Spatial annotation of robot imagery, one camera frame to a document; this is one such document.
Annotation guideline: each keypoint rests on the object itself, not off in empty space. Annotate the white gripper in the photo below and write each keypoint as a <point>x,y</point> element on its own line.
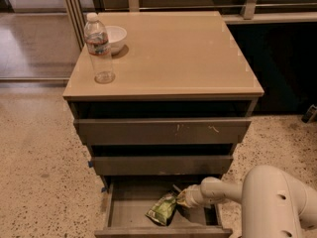
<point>192,196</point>

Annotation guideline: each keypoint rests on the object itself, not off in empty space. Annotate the green jalapeno chip bag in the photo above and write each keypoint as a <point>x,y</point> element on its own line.
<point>162,211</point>

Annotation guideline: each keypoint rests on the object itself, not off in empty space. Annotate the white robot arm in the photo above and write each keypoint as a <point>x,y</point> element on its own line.
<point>274,203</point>

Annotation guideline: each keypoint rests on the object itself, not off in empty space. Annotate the grey middle drawer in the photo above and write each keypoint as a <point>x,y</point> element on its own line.
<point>161,165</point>

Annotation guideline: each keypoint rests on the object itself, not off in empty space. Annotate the grey open bottom drawer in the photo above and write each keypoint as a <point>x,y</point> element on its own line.
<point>130,198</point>

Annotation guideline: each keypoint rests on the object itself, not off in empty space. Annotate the grey three-drawer cabinet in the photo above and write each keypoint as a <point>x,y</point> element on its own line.
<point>173,65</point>

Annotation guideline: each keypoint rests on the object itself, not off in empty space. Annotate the grey top drawer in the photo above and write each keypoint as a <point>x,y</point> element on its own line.
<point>173,131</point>

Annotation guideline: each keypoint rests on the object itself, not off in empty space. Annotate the white bowl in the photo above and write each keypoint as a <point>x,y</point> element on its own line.
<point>116,36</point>

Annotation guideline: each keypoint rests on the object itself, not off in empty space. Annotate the clear plastic water bottle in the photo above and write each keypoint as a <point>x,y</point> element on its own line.
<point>98,46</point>

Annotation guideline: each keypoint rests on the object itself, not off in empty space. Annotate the metal shelf frame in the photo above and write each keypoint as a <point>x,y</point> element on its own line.
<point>234,12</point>

